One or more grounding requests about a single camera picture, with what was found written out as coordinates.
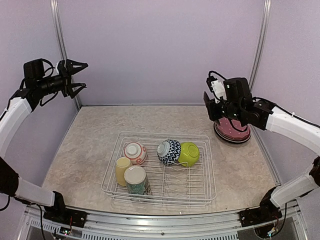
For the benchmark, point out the large black round plate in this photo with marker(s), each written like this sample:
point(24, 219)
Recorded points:
point(230, 140)

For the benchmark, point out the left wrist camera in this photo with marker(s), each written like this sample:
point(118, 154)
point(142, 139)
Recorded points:
point(60, 67)

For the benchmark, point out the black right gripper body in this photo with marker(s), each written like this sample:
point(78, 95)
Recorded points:
point(230, 111)

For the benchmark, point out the aluminium frame post right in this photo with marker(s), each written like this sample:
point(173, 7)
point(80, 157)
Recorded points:
point(260, 44)

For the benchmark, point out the white red patterned bowl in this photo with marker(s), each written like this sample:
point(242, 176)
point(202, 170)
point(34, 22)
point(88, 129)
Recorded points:
point(135, 152)

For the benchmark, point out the blue white patterned bowl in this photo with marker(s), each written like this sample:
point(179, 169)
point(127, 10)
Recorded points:
point(168, 152)

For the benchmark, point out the teal patterned cup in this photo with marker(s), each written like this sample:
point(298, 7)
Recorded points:
point(137, 182)

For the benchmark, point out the aluminium frame post left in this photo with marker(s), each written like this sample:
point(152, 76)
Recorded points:
point(58, 28)

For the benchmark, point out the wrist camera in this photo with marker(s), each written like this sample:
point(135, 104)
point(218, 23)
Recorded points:
point(60, 67)
point(215, 82)

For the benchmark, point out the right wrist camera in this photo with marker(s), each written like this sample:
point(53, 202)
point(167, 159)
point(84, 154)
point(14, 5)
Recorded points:
point(215, 82)

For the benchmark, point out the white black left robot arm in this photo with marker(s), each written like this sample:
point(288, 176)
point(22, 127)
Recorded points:
point(41, 78)

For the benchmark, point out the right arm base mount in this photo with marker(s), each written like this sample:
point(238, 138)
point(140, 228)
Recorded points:
point(259, 215)

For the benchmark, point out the pink polka dot plate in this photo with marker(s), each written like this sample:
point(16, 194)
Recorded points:
point(232, 128)

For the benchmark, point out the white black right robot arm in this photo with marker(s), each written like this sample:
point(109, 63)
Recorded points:
point(233, 100)

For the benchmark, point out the aluminium frame post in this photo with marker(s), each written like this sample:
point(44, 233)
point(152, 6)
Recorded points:
point(260, 44)
point(58, 28)

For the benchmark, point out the pale yellow cup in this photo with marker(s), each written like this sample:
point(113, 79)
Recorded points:
point(122, 164)

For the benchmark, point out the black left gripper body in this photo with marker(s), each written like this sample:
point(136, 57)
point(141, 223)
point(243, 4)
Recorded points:
point(63, 82)

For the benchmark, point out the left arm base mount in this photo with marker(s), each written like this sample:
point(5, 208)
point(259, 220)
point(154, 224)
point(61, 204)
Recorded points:
point(59, 213)

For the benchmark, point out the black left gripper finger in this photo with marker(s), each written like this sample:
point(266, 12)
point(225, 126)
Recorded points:
point(75, 88)
point(73, 67)

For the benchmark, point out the white wire dish rack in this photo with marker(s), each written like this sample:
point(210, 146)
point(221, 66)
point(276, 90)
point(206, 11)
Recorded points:
point(170, 185)

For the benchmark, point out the lime green bowl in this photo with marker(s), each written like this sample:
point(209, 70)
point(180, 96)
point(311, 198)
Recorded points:
point(189, 154)

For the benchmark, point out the aluminium front rail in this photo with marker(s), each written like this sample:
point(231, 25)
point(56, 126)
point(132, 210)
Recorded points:
point(101, 225)

